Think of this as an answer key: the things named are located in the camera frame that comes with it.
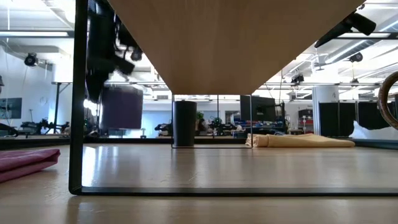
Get brown ceramic mug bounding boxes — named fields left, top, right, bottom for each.
left=377, top=71, right=398, bottom=131

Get white room pillar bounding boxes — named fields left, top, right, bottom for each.
left=312, top=85, right=340, bottom=136

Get orange folded cloth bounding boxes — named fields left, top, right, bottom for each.
left=245, top=133, right=356, bottom=149

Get wooden tray with hole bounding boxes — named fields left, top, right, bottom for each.
left=68, top=0, right=398, bottom=197

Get black metal table frame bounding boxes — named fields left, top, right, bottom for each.
left=0, top=136, right=398, bottom=151

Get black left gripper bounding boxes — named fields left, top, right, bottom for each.
left=85, top=57, right=136, bottom=103

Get black cylindrical cup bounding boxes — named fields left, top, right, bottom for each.
left=172, top=100, right=198, bottom=148

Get black room partition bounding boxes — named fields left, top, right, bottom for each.
left=319, top=101, right=398, bottom=131

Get pink folded cloth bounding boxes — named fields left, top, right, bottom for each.
left=0, top=147, right=62, bottom=184

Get white crumpled cloth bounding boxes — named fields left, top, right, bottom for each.
left=348, top=120, right=398, bottom=141

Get black computer monitor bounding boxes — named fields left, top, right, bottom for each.
left=239, top=95, right=277, bottom=130

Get purple translucent mug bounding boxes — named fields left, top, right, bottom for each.
left=101, top=86, right=144, bottom=130

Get dark wall screen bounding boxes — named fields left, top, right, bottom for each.
left=0, top=97, right=23, bottom=120

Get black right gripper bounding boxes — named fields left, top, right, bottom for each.
left=313, top=12, right=377, bottom=49

